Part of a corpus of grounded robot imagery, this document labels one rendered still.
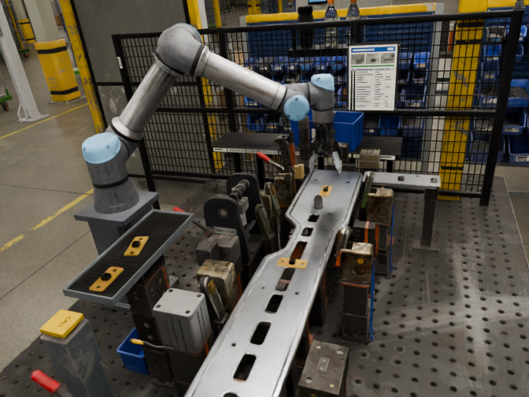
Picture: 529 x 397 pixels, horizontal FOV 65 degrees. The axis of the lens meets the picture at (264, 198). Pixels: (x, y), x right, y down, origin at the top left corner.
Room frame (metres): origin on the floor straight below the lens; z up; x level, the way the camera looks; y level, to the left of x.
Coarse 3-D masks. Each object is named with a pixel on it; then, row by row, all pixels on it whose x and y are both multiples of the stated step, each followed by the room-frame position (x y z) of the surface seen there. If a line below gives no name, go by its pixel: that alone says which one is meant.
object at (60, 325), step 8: (64, 312) 0.67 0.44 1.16; (72, 312) 0.67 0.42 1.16; (56, 320) 0.65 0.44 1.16; (64, 320) 0.65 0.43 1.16; (72, 320) 0.65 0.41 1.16; (80, 320) 0.65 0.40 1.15; (40, 328) 0.63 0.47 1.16; (48, 328) 0.63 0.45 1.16; (56, 328) 0.63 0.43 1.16; (64, 328) 0.63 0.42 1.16; (72, 328) 0.63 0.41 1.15; (56, 336) 0.62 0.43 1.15; (64, 336) 0.61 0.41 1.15
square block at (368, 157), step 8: (368, 152) 1.61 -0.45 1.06; (376, 152) 1.60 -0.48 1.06; (360, 160) 1.59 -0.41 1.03; (368, 160) 1.58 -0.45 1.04; (376, 160) 1.57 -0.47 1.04; (360, 168) 1.59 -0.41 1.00; (368, 168) 1.58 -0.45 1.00; (376, 168) 1.57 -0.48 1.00; (360, 192) 1.59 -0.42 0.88; (360, 208) 1.59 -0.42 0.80; (360, 216) 1.59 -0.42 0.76
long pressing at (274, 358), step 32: (352, 192) 1.38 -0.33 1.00; (320, 224) 1.17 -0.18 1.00; (288, 256) 1.01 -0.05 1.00; (320, 256) 1.00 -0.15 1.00; (256, 288) 0.88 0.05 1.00; (288, 288) 0.87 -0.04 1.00; (256, 320) 0.76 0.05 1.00; (288, 320) 0.75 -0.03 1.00; (224, 352) 0.67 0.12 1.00; (256, 352) 0.67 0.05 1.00; (288, 352) 0.66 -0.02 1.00; (192, 384) 0.59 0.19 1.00; (224, 384) 0.59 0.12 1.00; (256, 384) 0.58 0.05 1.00
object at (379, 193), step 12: (372, 192) 1.31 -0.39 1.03; (384, 192) 1.27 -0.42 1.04; (372, 204) 1.26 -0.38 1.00; (384, 204) 1.25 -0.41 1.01; (372, 216) 1.26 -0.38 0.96; (384, 216) 1.25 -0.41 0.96; (384, 228) 1.25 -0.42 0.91; (384, 240) 1.26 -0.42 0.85; (384, 252) 1.25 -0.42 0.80; (384, 264) 1.25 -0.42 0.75; (384, 276) 1.24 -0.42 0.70
